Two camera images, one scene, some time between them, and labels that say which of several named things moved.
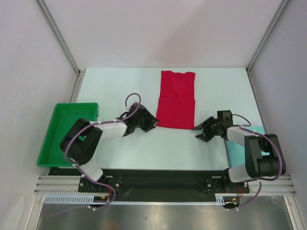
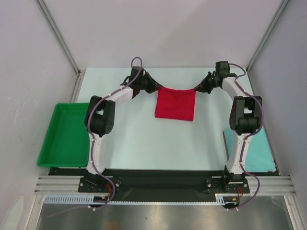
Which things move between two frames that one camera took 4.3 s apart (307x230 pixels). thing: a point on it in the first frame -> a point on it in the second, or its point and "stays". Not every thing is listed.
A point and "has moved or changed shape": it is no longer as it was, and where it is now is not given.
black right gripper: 208,128 -> 207,82
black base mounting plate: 158,185 stays
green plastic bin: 64,116 stays
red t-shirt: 176,100 has moved or changed shape
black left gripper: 148,117 -> 151,88
